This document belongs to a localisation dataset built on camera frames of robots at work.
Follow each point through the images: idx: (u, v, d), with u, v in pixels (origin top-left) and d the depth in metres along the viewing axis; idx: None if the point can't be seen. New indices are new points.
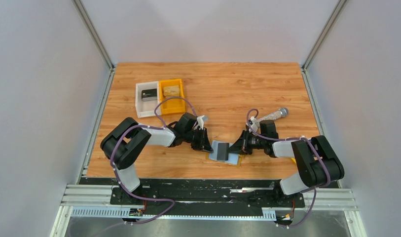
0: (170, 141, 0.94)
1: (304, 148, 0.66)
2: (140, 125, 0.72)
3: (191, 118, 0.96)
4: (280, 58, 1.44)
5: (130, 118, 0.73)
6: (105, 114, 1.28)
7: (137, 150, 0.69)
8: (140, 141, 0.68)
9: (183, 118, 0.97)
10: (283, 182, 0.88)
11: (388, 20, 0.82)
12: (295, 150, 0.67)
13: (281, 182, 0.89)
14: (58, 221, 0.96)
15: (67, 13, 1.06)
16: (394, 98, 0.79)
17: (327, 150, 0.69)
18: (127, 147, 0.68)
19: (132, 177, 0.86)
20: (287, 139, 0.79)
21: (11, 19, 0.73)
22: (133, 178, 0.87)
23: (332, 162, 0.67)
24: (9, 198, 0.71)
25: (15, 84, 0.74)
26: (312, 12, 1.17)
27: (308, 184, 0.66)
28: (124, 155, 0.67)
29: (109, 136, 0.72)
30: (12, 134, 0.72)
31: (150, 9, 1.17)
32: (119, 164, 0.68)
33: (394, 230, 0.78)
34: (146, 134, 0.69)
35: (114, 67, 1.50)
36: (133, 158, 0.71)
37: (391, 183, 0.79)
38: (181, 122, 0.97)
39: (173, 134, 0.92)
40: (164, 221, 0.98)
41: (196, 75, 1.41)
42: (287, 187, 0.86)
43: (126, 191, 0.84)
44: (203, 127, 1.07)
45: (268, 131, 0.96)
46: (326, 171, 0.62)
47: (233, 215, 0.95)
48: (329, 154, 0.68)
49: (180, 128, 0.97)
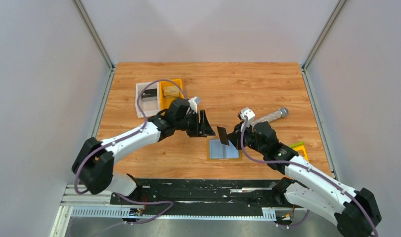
0: (157, 138, 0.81)
1: (359, 220, 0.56)
2: (102, 146, 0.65)
3: (182, 105, 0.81)
4: (280, 58, 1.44)
5: (92, 139, 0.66)
6: (105, 114, 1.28)
7: (102, 177, 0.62)
8: (101, 170, 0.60)
9: (173, 105, 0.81)
10: (288, 190, 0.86)
11: (387, 20, 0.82)
12: (349, 221, 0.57)
13: (286, 193, 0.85)
14: (58, 221, 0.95)
15: (67, 12, 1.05)
16: (394, 98, 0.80)
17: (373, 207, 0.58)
18: (89, 177, 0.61)
19: (120, 188, 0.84)
20: (319, 174, 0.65)
21: (11, 19, 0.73)
22: (123, 189, 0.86)
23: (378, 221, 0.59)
24: (9, 198, 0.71)
25: (15, 84, 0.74)
26: (312, 12, 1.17)
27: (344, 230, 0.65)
28: (88, 184, 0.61)
29: (75, 163, 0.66)
30: (13, 134, 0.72)
31: (150, 9, 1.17)
32: (91, 190, 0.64)
33: (394, 230, 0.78)
34: (105, 161, 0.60)
35: (114, 66, 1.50)
36: (105, 181, 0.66)
37: (392, 182, 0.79)
38: (171, 109, 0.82)
39: (157, 130, 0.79)
40: (164, 221, 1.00)
41: (196, 75, 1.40)
42: (293, 197, 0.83)
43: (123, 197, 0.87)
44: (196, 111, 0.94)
45: (270, 142, 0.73)
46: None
47: (233, 216, 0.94)
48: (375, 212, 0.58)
49: (170, 117, 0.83)
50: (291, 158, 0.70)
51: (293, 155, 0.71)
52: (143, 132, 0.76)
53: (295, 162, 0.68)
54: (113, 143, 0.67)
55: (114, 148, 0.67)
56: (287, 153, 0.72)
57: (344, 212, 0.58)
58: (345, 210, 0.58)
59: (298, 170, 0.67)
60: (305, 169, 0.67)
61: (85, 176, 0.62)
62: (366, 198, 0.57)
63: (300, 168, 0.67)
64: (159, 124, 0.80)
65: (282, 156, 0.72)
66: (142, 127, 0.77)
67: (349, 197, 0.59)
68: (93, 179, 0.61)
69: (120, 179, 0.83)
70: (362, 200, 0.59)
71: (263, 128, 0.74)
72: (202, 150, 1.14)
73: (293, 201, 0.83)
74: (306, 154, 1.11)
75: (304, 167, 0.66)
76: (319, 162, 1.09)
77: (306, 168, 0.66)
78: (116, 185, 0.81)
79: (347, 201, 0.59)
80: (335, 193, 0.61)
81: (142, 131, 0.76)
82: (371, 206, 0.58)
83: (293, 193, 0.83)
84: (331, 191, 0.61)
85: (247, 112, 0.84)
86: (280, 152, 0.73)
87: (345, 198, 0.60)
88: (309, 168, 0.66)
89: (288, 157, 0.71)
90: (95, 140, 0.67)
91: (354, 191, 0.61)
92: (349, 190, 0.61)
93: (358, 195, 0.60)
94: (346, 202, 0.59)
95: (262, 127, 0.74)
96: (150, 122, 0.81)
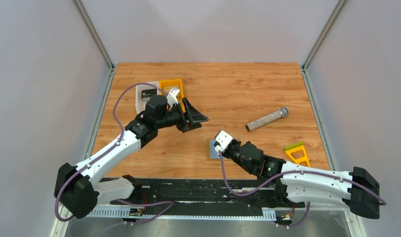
0: (138, 145, 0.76)
1: (367, 200, 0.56)
2: (78, 171, 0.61)
3: (158, 105, 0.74)
4: (281, 58, 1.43)
5: (65, 165, 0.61)
6: (105, 114, 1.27)
7: (84, 202, 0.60)
8: (81, 195, 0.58)
9: (148, 106, 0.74)
10: (289, 192, 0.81)
11: (387, 20, 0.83)
12: (360, 205, 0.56)
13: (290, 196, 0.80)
14: (58, 221, 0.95)
15: (67, 12, 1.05)
16: (394, 98, 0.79)
17: (369, 178, 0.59)
18: (71, 204, 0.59)
19: (114, 196, 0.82)
20: (314, 171, 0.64)
21: (12, 18, 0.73)
22: (117, 196, 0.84)
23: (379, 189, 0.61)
24: (10, 198, 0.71)
25: (16, 84, 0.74)
26: (312, 12, 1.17)
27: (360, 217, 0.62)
28: (72, 211, 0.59)
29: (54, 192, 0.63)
30: (13, 133, 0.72)
31: (150, 9, 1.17)
32: (77, 216, 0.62)
33: (394, 230, 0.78)
34: (82, 186, 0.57)
35: (114, 66, 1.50)
36: (91, 203, 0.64)
37: (391, 182, 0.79)
38: (147, 111, 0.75)
39: (135, 138, 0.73)
40: (164, 221, 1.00)
41: (196, 75, 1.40)
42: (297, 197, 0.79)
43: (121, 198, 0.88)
44: (176, 102, 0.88)
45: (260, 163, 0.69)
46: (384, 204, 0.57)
47: (233, 215, 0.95)
48: (372, 182, 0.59)
49: (150, 120, 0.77)
50: (281, 169, 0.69)
51: (281, 164, 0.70)
52: (121, 145, 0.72)
53: (287, 171, 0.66)
54: (88, 167, 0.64)
55: (90, 172, 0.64)
56: (275, 165, 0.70)
57: (353, 201, 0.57)
58: (353, 197, 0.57)
59: (293, 176, 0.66)
60: (298, 172, 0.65)
61: (66, 203, 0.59)
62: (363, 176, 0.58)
63: (294, 174, 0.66)
64: (138, 131, 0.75)
65: (273, 171, 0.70)
66: (119, 139, 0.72)
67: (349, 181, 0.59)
68: (76, 206, 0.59)
69: (112, 188, 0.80)
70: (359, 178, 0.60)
71: (250, 152, 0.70)
72: (202, 150, 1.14)
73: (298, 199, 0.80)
74: (305, 153, 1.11)
75: (297, 172, 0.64)
76: (319, 162, 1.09)
77: (299, 173, 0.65)
78: (108, 196, 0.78)
79: (349, 187, 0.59)
80: (336, 185, 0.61)
81: (120, 144, 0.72)
82: (369, 181, 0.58)
83: (295, 194, 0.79)
84: (331, 183, 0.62)
85: (223, 138, 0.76)
86: (269, 167, 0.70)
87: (346, 184, 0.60)
88: (303, 170, 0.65)
89: (277, 169, 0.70)
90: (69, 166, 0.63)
91: (349, 174, 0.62)
92: (345, 176, 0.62)
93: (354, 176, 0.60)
94: (349, 188, 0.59)
95: (247, 150, 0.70)
96: (127, 131, 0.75)
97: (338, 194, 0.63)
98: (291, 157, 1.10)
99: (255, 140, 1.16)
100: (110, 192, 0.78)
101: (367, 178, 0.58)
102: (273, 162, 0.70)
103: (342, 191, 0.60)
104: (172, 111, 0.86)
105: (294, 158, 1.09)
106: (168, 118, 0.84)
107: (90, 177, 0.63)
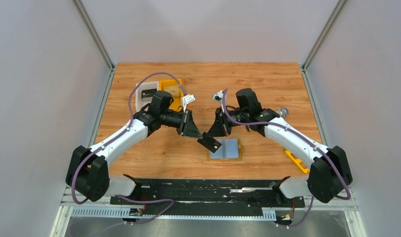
0: (145, 133, 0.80)
1: (327, 173, 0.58)
2: (92, 152, 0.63)
3: (164, 98, 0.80)
4: (281, 58, 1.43)
5: (80, 147, 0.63)
6: (105, 114, 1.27)
7: (99, 182, 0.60)
8: (97, 175, 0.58)
9: (155, 98, 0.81)
10: (282, 182, 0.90)
11: (387, 20, 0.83)
12: (316, 174, 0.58)
13: (281, 186, 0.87)
14: (58, 221, 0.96)
15: (67, 13, 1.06)
16: (393, 98, 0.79)
17: (342, 162, 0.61)
18: (86, 184, 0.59)
19: (119, 190, 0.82)
20: (291, 130, 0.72)
21: (11, 19, 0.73)
22: (120, 191, 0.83)
23: (347, 178, 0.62)
24: (10, 198, 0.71)
25: (15, 84, 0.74)
26: (312, 12, 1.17)
27: (321, 198, 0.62)
28: (87, 192, 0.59)
29: (68, 175, 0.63)
30: (12, 133, 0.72)
31: (150, 9, 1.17)
32: (91, 199, 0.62)
33: (393, 230, 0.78)
34: (98, 166, 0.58)
35: (114, 66, 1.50)
36: (104, 186, 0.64)
37: (392, 182, 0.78)
38: (154, 102, 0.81)
39: (143, 125, 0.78)
40: (165, 221, 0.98)
41: (196, 75, 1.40)
42: (288, 190, 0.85)
43: (122, 196, 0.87)
44: (187, 109, 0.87)
45: (249, 102, 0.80)
46: (347, 188, 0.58)
47: (232, 216, 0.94)
48: (344, 169, 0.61)
49: (155, 111, 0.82)
50: (272, 119, 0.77)
51: (273, 116, 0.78)
52: (130, 131, 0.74)
53: (274, 122, 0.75)
54: (102, 147, 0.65)
55: (105, 152, 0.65)
56: (268, 115, 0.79)
57: (312, 166, 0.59)
58: (313, 164, 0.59)
59: (276, 129, 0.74)
60: (282, 128, 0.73)
61: (81, 185, 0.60)
62: (337, 154, 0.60)
63: (277, 127, 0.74)
64: (145, 119, 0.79)
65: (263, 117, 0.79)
66: (128, 126, 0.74)
67: (320, 152, 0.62)
68: (91, 186, 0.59)
69: (118, 181, 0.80)
70: (334, 156, 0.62)
71: (244, 92, 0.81)
72: (202, 150, 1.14)
73: (288, 192, 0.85)
74: None
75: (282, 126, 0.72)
76: None
77: (283, 128, 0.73)
78: (114, 188, 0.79)
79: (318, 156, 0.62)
80: (307, 149, 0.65)
81: (129, 130, 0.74)
82: (342, 164, 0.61)
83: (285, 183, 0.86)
84: (304, 147, 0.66)
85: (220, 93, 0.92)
86: (262, 114, 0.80)
87: (317, 153, 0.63)
88: (287, 127, 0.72)
89: (269, 118, 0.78)
90: (84, 148, 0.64)
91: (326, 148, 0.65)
92: (321, 147, 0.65)
93: (330, 152, 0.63)
94: (317, 157, 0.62)
95: (242, 91, 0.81)
96: (136, 119, 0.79)
97: (306, 160, 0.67)
98: (291, 157, 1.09)
99: (255, 140, 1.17)
100: (116, 183, 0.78)
101: (341, 159, 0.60)
102: (268, 112, 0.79)
103: (309, 156, 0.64)
104: (176, 113, 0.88)
105: (294, 158, 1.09)
106: (168, 118, 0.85)
107: (105, 157, 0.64)
